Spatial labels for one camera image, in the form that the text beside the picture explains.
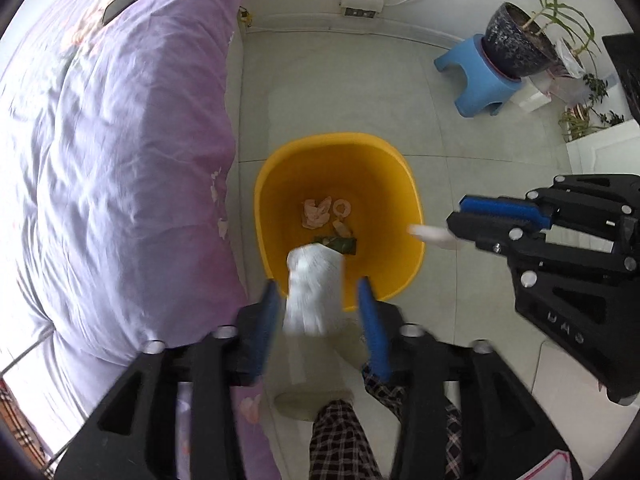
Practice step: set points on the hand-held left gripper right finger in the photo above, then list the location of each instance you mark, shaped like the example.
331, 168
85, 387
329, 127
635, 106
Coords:
372, 335

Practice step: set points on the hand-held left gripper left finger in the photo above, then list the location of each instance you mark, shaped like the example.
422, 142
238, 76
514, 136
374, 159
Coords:
265, 330

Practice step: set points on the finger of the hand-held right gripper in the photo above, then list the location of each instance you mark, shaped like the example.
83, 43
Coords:
485, 232
500, 207

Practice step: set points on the small white cylinder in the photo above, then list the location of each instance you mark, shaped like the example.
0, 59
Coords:
430, 235

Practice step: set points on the white paper wad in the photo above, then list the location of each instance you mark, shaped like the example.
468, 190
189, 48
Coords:
315, 290

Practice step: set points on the green foil packet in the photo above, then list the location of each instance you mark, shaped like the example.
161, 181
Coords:
342, 245

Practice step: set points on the yellow plastic bin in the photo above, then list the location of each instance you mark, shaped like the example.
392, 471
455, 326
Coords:
385, 185

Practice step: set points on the grey paper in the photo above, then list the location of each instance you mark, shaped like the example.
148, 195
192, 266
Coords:
315, 212

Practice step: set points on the white slipper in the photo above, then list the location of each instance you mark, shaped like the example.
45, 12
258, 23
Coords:
310, 400

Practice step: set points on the plaid pajama pants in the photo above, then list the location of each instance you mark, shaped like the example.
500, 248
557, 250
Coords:
340, 440

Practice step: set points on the white foam box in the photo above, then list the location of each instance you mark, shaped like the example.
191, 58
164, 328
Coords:
532, 100

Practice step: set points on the small green leafy plant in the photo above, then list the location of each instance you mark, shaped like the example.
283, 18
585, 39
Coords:
582, 120

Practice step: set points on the white cabinet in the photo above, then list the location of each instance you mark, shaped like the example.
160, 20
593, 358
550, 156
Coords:
610, 150

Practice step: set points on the blue plastic stool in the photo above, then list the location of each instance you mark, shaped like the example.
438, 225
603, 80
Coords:
480, 85

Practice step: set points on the clear plastic bag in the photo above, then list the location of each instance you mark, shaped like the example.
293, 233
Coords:
575, 87

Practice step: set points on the dark speckled potted plant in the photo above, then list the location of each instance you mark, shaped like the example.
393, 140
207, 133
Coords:
515, 45

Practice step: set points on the black furniture panel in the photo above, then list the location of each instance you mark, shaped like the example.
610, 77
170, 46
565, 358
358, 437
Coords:
625, 75

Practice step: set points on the purple floral bed sheet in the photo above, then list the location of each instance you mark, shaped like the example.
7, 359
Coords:
125, 160

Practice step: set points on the tan plaid cloth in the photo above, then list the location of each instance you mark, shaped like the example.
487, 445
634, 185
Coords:
12, 420

